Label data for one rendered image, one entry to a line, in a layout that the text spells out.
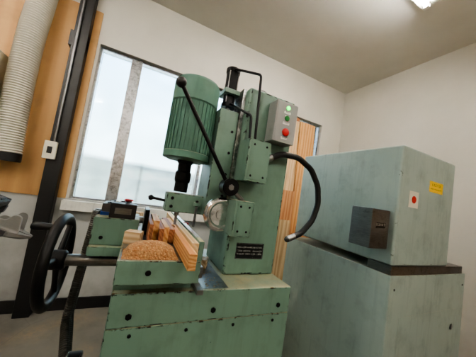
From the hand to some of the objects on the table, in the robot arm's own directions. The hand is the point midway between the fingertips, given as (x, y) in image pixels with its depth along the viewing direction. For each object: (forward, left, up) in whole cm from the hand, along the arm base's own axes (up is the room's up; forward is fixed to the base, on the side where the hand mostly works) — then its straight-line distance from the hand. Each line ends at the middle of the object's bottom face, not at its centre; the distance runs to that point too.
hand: (24, 237), depth 60 cm
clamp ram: (+11, -27, +1) cm, 29 cm away
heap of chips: (-14, -32, 0) cm, 35 cm away
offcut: (-3, -27, +1) cm, 27 cm away
